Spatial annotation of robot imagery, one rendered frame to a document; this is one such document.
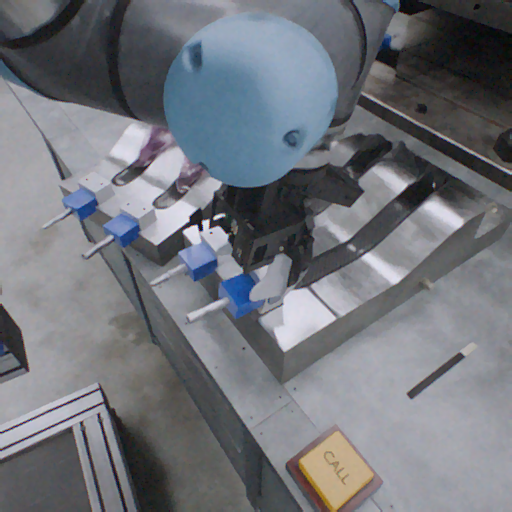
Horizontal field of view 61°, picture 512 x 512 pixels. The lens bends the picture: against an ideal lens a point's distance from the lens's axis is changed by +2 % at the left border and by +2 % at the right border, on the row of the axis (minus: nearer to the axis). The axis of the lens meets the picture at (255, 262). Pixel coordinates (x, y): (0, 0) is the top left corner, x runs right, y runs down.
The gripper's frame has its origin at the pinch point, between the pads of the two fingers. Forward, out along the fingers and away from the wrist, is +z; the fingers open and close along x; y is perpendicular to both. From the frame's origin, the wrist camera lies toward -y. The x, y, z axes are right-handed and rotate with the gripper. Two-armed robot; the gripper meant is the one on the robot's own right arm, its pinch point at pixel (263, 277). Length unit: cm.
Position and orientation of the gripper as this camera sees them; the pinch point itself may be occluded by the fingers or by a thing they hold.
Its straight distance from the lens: 53.4
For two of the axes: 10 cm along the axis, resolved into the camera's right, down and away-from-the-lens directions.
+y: -8.0, 3.3, -4.9
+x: 5.6, 7.0, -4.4
